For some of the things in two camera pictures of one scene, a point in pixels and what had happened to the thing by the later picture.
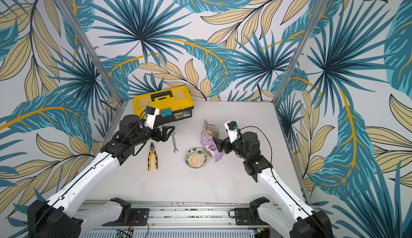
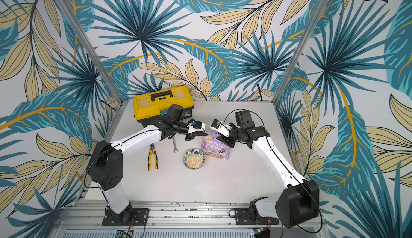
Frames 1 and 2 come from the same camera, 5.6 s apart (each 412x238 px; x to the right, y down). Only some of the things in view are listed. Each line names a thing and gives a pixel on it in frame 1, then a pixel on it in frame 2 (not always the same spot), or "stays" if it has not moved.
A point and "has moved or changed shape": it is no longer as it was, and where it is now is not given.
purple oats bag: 208,132 has moved or changed shape
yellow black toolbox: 172,104 stays
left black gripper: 164,135 to 192,135
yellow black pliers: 152,150 stays
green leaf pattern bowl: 196,157 stays
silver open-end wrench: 175,150 stays
